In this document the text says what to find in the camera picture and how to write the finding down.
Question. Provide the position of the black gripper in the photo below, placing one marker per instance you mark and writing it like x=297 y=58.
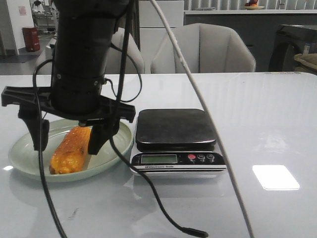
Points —
x=70 y=98

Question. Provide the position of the yellow corn cob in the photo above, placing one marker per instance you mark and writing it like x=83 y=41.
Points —
x=70 y=155

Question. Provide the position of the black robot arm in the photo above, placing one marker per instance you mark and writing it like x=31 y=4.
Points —
x=85 y=30

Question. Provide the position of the light green plate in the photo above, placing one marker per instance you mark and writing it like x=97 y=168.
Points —
x=25 y=159

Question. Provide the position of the left grey upholstered chair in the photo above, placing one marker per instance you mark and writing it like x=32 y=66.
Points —
x=113 y=56

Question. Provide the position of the grey upholstered chair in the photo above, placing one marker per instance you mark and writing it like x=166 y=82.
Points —
x=206 y=48
x=113 y=56

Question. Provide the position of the silver black kitchen scale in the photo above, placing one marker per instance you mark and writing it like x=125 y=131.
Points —
x=176 y=143

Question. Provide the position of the red trash bin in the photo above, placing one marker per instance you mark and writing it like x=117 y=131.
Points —
x=31 y=39

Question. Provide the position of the white cabinet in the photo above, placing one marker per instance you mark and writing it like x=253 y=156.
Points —
x=152 y=29

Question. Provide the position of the right grey upholstered chair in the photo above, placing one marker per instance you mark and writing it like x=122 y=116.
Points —
x=206 y=48

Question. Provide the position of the fruit bowl on counter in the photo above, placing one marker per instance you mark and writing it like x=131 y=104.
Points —
x=252 y=5

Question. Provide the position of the dark grey appliance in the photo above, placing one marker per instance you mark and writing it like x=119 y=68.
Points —
x=291 y=40

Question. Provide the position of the tan cushion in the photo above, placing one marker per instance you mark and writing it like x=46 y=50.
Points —
x=306 y=63

